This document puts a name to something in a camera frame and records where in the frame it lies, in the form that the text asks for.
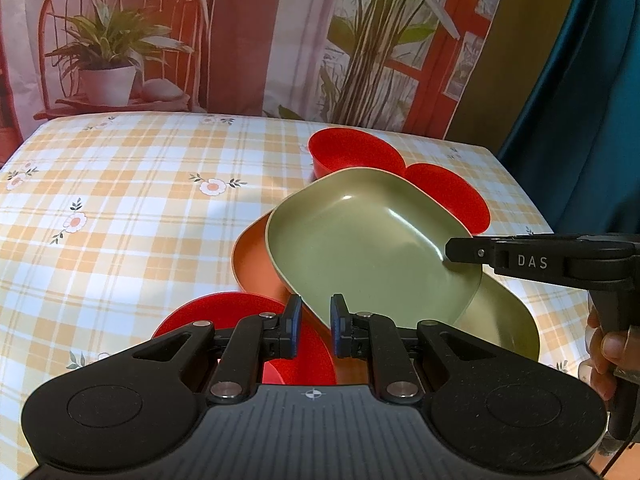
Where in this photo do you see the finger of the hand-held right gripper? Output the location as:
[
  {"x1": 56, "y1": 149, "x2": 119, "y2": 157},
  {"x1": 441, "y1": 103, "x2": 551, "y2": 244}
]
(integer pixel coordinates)
[
  {"x1": 500, "y1": 232, "x2": 593, "y2": 242},
  {"x1": 444, "y1": 236, "x2": 569, "y2": 281}
]

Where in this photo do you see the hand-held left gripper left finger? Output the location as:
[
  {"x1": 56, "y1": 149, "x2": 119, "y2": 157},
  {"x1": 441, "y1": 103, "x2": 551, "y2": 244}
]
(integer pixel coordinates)
[{"x1": 132, "y1": 294, "x2": 304, "y2": 405}]

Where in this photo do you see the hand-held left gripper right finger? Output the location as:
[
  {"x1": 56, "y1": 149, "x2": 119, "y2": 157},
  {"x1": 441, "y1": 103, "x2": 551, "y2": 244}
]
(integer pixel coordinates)
[{"x1": 330, "y1": 294, "x2": 507, "y2": 405}]

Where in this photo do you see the red bowl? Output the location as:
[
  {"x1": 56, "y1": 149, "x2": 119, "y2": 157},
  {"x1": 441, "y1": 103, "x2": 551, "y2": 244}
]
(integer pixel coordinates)
[
  {"x1": 151, "y1": 292, "x2": 338, "y2": 387},
  {"x1": 404, "y1": 162, "x2": 489, "y2": 237},
  {"x1": 307, "y1": 128, "x2": 407, "y2": 181}
]

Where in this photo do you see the green plate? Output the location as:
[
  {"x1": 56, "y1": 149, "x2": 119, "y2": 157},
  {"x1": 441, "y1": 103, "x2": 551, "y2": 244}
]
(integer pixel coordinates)
[
  {"x1": 265, "y1": 167, "x2": 484, "y2": 329},
  {"x1": 447, "y1": 271, "x2": 540, "y2": 362}
]

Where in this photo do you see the orange plate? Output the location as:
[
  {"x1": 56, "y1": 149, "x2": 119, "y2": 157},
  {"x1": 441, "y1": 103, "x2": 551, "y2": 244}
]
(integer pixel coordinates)
[{"x1": 232, "y1": 209, "x2": 373, "y2": 386}]

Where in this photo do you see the person's right hand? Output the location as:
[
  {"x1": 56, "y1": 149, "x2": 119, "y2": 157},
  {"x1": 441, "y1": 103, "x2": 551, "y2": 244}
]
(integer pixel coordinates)
[{"x1": 579, "y1": 306, "x2": 629, "y2": 402}]

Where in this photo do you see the teal curtain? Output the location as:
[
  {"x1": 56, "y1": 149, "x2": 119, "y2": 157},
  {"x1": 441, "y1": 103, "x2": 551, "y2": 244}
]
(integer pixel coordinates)
[{"x1": 496, "y1": 0, "x2": 640, "y2": 237}]

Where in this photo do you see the plaid floral tablecloth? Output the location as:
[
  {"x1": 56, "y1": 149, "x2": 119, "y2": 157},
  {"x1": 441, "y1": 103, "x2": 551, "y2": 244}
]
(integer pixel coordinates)
[{"x1": 0, "y1": 110, "x2": 603, "y2": 480}]

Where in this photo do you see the printed backdrop cloth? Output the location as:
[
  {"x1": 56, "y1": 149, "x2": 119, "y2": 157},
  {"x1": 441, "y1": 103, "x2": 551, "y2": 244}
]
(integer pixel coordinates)
[{"x1": 0, "y1": 0, "x2": 517, "y2": 137}]

